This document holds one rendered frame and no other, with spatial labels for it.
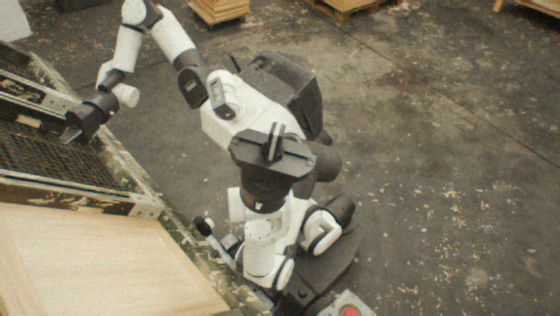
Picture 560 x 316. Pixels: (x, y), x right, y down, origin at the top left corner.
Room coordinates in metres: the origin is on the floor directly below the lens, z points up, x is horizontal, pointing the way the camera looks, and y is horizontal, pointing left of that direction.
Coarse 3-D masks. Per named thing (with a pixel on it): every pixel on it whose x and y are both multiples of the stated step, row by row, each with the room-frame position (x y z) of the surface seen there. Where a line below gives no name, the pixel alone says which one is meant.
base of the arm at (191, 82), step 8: (216, 64) 0.99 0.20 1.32; (184, 72) 0.89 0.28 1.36; (192, 72) 0.88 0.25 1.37; (200, 72) 0.88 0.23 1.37; (184, 80) 0.88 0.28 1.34; (192, 80) 0.86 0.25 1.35; (200, 80) 0.85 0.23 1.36; (184, 88) 0.86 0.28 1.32; (192, 88) 0.85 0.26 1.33; (200, 88) 0.84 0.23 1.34; (184, 96) 0.85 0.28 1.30; (192, 96) 0.84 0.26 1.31; (200, 96) 0.83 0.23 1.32; (208, 96) 0.83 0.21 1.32; (192, 104) 0.83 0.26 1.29; (200, 104) 0.84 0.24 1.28
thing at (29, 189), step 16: (0, 176) 0.53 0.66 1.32; (16, 176) 0.55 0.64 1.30; (32, 176) 0.57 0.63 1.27; (0, 192) 0.49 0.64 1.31; (16, 192) 0.51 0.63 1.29; (32, 192) 0.53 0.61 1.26; (48, 192) 0.54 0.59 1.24; (64, 192) 0.56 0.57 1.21; (80, 192) 0.59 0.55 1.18; (96, 192) 0.64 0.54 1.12; (112, 192) 0.66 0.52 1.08; (128, 192) 0.71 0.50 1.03; (64, 208) 0.55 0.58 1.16; (112, 208) 0.62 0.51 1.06; (128, 208) 0.64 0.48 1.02; (144, 208) 0.67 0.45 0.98; (160, 208) 0.70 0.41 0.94
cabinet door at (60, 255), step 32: (0, 224) 0.41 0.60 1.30; (32, 224) 0.45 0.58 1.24; (64, 224) 0.49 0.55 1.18; (96, 224) 0.53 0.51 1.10; (128, 224) 0.59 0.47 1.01; (160, 224) 0.67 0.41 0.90; (0, 256) 0.33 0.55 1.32; (32, 256) 0.35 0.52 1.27; (64, 256) 0.38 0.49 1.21; (96, 256) 0.41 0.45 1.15; (128, 256) 0.45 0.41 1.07; (160, 256) 0.50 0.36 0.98; (0, 288) 0.25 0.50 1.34; (32, 288) 0.27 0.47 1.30; (64, 288) 0.29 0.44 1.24; (96, 288) 0.32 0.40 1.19; (128, 288) 0.34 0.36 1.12; (160, 288) 0.38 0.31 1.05; (192, 288) 0.41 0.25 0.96
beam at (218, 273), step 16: (32, 64) 1.67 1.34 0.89; (48, 64) 1.76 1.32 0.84; (48, 80) 1.51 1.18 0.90; (64, 80) 1.62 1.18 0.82; (96, 144) 1.06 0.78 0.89; (112, 160) 0.96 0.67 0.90; (128, 160) 1.00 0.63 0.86; (128, 176) 0.87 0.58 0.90; (144, 176) 0.92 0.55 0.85; (144, 192) 0.80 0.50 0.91; (160, 192) 0.85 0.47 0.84; (176, 208) 0.78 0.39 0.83; (176, 240) 0.60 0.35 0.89; (192, 256) 0.54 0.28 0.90; (208, 256) 0.56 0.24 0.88; (208, 272) 0.49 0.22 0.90; (224, 272) 0.51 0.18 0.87; (224, 288) 0.44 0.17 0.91; (240, 288) 0.46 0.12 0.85; (240, 304) 0.39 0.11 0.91; (256, 304) 0.41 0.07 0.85
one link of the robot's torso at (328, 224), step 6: (324, 216) 1.06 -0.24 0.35; (330, 216) 1.07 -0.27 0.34; (324, 222) 1.05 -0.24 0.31; (330, 222) 1.03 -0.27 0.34; (324, 228) 1.04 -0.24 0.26; (330, 228) 1.01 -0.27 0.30; (336, 228) 0.99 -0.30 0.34; (330, 234) 0.96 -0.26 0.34; (336, 234) 0.97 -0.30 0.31; (324, 240) 0.92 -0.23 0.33; (330, 240) 0.94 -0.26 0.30; (318, 246) 0.90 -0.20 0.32; (324, 246) 0.91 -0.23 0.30; (318, 252) 0.88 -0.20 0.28
